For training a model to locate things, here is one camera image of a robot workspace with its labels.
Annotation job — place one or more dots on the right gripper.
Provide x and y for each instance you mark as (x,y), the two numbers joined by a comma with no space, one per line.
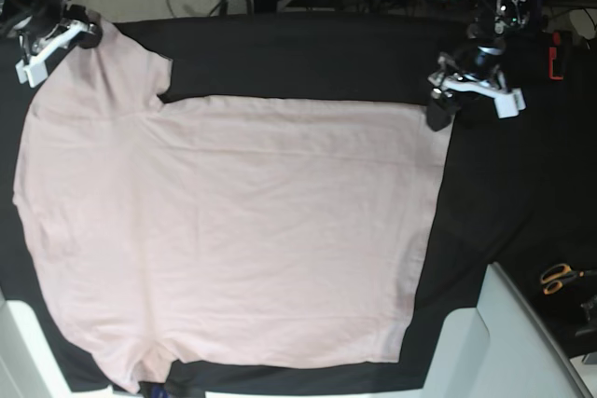
(39,27)

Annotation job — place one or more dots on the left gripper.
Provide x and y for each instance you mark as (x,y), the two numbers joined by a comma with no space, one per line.
(473,67)

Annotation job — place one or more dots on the pink T-shirt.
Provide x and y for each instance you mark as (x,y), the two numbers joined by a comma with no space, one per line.
(232,230)

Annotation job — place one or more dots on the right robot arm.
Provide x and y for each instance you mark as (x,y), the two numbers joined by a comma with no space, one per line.
(10,13)

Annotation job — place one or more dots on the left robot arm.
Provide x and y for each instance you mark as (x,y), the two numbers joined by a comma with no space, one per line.
(493,21)

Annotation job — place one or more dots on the red and black clamp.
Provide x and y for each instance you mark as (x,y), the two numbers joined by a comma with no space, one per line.
(559,54)

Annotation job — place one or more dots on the black table cloth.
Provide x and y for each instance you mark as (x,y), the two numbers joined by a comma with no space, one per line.
(519,191)

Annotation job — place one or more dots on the black device right edge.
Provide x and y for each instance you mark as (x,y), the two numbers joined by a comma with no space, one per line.
(589,309)

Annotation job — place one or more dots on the white base block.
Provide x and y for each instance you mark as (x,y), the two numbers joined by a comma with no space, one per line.
(28,366)
(500,348)

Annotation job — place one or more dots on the orange handled scissors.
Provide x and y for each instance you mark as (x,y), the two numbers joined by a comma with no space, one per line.
(559,275)

